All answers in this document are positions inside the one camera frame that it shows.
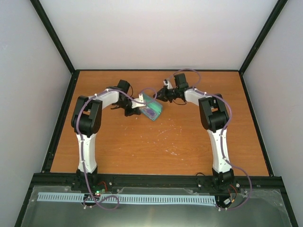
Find teal glasses case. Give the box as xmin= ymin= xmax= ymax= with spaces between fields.
xmin=140 ymin=95 xmax=163 ymax=116

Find pink transparent sunglasses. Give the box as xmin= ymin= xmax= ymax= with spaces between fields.
xmin=144 ymin=107 xmax=157 ymax=118

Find light blue cleaning cloth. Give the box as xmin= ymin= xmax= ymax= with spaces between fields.
xmin=141 ymin=108 xmax=159 ymax=121

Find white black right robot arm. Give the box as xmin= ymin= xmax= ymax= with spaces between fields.
xmin=157 ymin=73 xmax=234 ymax=192

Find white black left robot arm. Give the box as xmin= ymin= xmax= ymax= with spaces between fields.
xmin=71 ymin=80 xmax=145 ymax=191

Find metal front plate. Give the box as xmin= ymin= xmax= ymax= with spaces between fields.
xmin=20 ymin=186 xmax=291 ymax=227

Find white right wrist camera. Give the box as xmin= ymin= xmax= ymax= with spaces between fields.
xmin=163 ymin=79 xmax=173 ymax=89

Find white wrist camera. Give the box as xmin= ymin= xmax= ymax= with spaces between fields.
xmin=132 ymin=93 xmax=147 ymax=109
xmin=163 ymin=79 xmax=173 ymax=89

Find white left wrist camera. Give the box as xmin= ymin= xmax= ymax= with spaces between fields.
xmin=132 ymin=93 xmax=147 ymax=109

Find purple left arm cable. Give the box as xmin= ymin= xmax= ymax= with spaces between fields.
xmin=76 ymin=87 xmax=158 ymax=210

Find black mounting rail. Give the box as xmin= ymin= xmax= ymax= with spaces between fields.
xmin=29 ymin=173 xmax=285 ymax=193

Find black enclosure frame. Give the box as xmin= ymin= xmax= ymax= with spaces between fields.
xmin=14 ymin=0 xmax=299 ymax=227

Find light blue cable duct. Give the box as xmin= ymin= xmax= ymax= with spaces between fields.
xmin=37 ymin=192 xmax=216 ymax=206

